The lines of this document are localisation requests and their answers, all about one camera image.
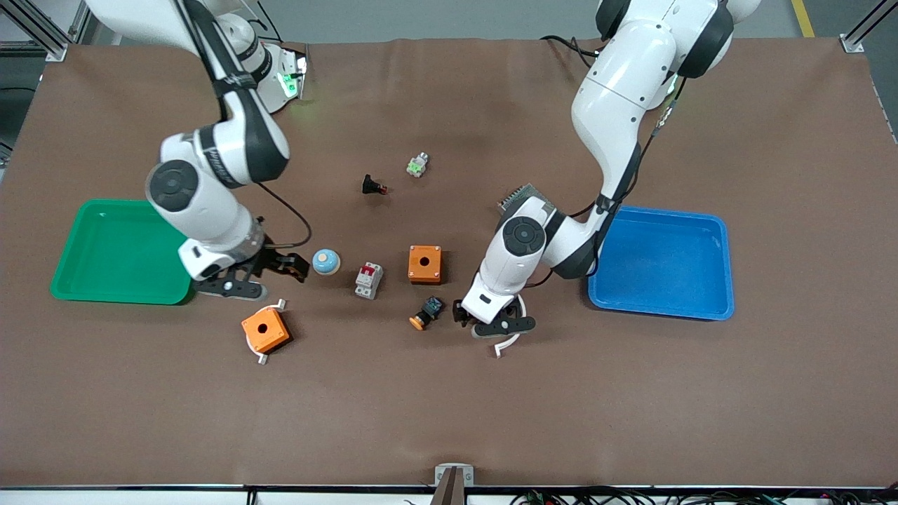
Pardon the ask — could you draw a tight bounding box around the white red circuit breaker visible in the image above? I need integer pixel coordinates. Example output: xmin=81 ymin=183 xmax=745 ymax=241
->
xmin=354 ymin=262 xmax=384 ymax=300

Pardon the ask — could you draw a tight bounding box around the black button with orange cap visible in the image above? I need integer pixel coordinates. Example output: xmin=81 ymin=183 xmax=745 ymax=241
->
xmin=409 ymin=296 xmax=444 ymax=331

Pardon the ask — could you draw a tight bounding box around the orange button box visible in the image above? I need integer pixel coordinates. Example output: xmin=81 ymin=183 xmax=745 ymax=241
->
xmin=408 ymin=245 xmax=443 ymax=285
xmin=241 ymin=309 xmax=291 ymax=354

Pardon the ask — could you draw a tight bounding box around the brown table mat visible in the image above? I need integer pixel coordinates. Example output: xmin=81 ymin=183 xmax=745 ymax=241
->
xmin=0 ymin=39 xmax=898 ymax=488

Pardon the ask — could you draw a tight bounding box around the metal mesh power supply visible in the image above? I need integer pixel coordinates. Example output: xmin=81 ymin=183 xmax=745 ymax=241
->
xmin=497 ymin=183 xmax=559 ymax=215

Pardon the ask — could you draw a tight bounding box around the green plastic tray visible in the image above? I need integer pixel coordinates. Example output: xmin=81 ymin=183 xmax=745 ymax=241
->
xmin=49 ymin=199 xmax=195 ymax=306

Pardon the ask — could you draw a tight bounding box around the blue plastic tray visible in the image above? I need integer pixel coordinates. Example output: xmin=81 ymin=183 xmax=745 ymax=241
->
xmin=588 ymin=204 xmax=735 ymax=321

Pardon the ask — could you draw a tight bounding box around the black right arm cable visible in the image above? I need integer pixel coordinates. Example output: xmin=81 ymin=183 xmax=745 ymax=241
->
xmin=255 ymin=181 xmax=313 ymax=248

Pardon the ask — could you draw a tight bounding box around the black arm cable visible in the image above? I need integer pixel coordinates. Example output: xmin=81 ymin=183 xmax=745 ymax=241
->
xmin=589 ymin=74 xmax=687 ymax=220
xmin=255 ymin=181 xmax=313 ymax=248

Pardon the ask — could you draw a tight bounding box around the large white curved bracket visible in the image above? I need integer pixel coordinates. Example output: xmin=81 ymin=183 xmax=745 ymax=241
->
xmin=494 ymin=295 xmax=528 ymax=358

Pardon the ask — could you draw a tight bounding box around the orange box with bracket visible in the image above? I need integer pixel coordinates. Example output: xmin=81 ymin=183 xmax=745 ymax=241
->
xmin=246 ymin=299 xmax=287 ymax=365

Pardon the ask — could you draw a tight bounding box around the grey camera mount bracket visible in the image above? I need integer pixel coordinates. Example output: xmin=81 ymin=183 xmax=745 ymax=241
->
xmin=429 ymin=464 xmax=475 ymax=505

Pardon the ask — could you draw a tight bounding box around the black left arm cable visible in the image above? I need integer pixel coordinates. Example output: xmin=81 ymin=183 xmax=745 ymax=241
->
xmin=589 ymin=74 xmax=687 ymax=220

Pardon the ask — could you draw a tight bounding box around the black base cable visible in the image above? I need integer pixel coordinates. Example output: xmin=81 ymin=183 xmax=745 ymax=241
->
xmin=540 ymin=35 xmax=597 ymax=69

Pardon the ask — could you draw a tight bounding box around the aluminium frame profile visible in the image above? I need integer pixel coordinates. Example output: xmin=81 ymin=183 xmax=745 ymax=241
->
xmin=840 ymin=0 xmax=898 ymax=53
xmin=0 ymin=0 xmax=95 ymax=60

